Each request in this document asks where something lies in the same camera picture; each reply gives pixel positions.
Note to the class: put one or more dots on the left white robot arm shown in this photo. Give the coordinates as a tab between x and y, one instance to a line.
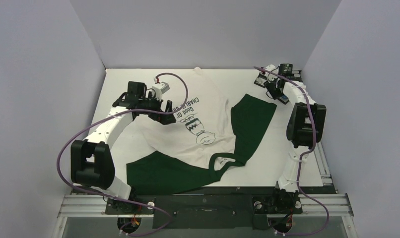
91	159

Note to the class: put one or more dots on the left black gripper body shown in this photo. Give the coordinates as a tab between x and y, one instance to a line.
152	103

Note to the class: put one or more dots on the white and green t-shirt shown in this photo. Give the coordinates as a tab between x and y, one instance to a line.
208	138

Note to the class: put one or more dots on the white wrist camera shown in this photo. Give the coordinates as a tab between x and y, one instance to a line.
272	68
160	89

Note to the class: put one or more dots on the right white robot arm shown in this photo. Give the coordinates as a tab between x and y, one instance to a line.
305	125

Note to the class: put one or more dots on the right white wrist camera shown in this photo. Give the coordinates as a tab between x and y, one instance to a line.
272	68

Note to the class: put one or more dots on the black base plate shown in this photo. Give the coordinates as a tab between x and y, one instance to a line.
210	208

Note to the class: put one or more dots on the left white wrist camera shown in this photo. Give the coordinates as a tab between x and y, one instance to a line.
160	89

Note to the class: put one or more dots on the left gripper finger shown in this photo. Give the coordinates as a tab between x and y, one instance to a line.
169	108
163	118

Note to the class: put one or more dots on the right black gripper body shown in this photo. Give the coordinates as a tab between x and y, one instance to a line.
273	89

